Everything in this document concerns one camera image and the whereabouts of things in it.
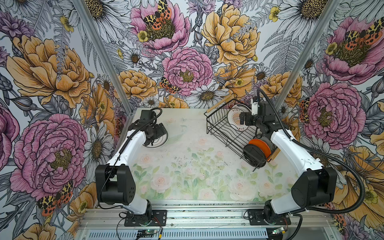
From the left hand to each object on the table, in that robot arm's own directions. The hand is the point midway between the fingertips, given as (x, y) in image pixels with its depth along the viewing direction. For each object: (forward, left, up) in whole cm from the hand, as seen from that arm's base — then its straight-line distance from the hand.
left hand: (158, 138), depth 87 cm
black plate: (-11, -52, 0) cm, 53 cm away
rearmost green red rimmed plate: (+23, -54, +2) cm, 59 cm away
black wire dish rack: (+22, -42, -13) cm, 49 cm away
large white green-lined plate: (+7, +3, -14) cm, 16 cm away
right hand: (+6, -50, +9) cm, 52 cm away
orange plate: (-5, -59, 0) cm, 59 cm away
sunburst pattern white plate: (+22, -49, -9) cm, 54 cm away
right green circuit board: (-44, -58, -15) cm, 74 cm away
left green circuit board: (-42, +2, -15) cm, 45 cm away
